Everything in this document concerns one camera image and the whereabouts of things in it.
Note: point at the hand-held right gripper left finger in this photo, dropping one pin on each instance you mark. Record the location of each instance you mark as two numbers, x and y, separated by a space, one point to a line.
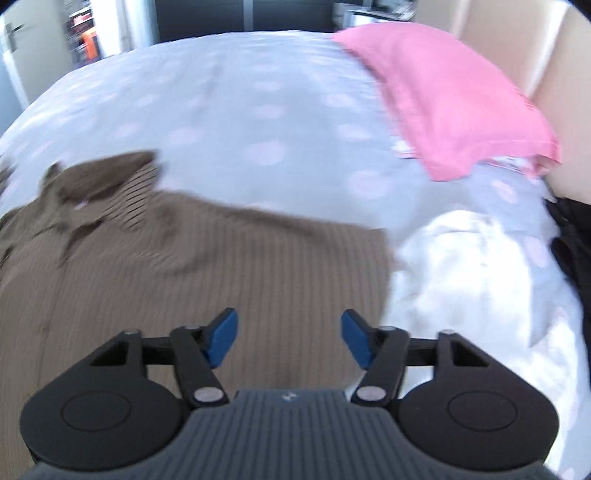
221 337

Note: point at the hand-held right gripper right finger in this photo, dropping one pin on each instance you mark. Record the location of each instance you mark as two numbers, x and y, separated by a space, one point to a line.
358 337

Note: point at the brown striped shirt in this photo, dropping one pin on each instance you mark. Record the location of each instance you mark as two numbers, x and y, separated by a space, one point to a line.
184 258

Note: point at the white garment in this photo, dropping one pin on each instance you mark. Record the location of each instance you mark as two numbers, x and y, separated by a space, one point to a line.
461 277

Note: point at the black garment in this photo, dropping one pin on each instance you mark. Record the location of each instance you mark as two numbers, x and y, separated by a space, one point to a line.
572 249

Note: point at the white printed pillow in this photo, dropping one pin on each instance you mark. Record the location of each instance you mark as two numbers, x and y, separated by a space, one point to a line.
512 164

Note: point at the bed with pink-dotted sheet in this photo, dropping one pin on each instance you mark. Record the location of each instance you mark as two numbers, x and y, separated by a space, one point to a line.
231 101

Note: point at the pink pillow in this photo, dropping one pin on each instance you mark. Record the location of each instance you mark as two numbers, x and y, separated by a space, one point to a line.
438 101

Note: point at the white nightstand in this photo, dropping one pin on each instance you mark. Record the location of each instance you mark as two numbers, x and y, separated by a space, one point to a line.
364 18

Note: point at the dark sliding wardrobe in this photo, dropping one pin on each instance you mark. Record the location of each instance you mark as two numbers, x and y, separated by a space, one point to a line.
203 18

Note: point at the bookshelf with books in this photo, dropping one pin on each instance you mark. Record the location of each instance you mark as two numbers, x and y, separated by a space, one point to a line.
83 37

